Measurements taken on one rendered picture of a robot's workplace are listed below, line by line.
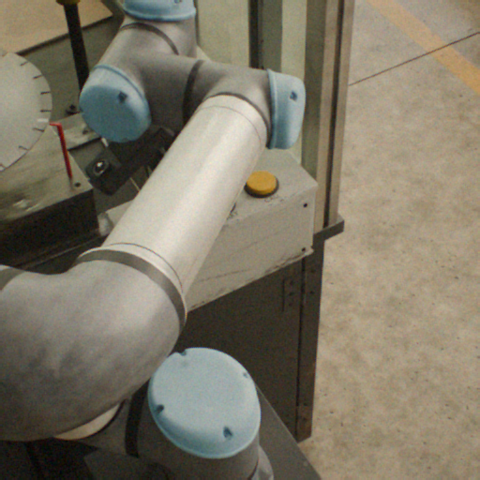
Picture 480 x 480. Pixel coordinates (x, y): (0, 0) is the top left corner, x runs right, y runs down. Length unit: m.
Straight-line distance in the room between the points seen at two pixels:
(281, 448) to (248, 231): 0.30
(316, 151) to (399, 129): 1.44
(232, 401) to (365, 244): 1.47
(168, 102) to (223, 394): 0.31
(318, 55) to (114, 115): 0.37
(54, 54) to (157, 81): 0.90
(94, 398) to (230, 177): 0.26
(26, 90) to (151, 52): 0.48
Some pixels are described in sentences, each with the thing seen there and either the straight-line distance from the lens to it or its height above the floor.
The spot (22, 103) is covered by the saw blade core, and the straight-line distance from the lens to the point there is 1.40.
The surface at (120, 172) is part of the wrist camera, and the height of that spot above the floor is 1.05.
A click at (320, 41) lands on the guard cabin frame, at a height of 1.10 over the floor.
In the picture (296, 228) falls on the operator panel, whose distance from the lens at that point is 1.35.
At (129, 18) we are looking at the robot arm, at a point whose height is 1.24.
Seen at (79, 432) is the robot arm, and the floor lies 0.96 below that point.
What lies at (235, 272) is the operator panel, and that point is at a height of 0.79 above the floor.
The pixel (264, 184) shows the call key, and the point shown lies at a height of 0.91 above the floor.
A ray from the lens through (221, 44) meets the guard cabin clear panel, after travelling 1.55.
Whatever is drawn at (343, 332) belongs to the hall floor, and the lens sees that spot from 2.26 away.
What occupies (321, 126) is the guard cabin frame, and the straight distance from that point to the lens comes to 1.29.
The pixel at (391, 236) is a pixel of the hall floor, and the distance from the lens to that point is 2.46.
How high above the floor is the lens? 1.82
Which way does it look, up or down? 48 degrees down
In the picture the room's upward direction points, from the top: 2 degrees counter-clockwise
